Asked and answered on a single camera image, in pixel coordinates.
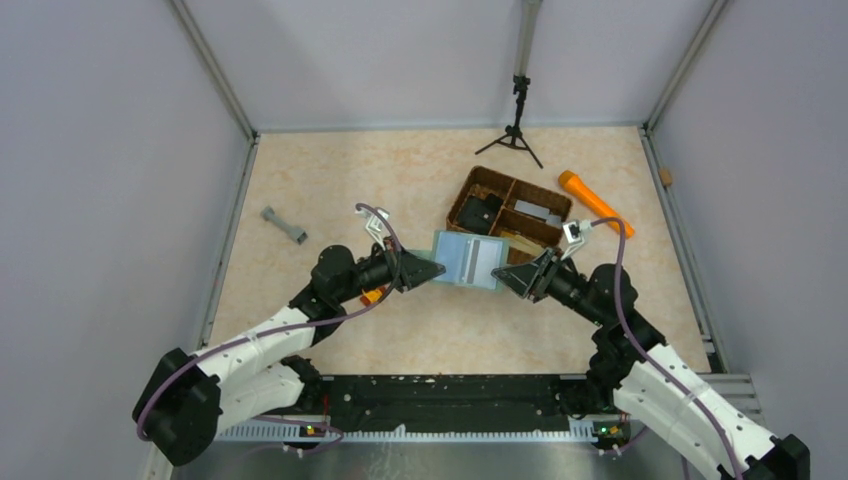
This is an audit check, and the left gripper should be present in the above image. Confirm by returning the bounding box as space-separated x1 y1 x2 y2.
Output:
336 235 445 303

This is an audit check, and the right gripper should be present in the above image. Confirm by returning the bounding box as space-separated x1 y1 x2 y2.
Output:
493 246 607 326

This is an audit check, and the brown wicker divided basket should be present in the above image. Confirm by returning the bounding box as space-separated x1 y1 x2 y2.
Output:
445 165 573 264

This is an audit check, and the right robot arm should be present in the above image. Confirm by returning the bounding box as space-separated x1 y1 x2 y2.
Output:
492 234 811 479

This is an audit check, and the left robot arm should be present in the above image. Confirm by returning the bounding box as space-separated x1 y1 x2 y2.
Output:
131 203 445 466

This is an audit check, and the gold card in basket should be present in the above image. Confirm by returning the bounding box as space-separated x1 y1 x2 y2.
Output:
499 230 545 257

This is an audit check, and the grey card in basket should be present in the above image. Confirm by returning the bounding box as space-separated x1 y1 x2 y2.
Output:
514 200 562 227

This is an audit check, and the yellow toy brick car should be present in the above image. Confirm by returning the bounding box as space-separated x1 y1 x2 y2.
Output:
359 286 387 307

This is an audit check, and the orange flashlight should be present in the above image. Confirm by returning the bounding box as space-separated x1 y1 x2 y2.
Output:
558 170 635 238

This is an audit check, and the black mini tripod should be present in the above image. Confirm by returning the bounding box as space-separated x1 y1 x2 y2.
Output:
474 75 544 169

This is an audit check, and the grey plastic connector piece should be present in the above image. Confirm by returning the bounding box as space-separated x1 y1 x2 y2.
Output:
260 206 308 245

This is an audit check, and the grey pole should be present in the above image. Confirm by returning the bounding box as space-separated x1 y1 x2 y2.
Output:
513 0 543 77

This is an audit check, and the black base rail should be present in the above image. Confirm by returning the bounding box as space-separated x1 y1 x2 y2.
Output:
258 374 654 435

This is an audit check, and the white cable tray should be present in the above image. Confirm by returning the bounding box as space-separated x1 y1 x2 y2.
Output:
215 421 598 443

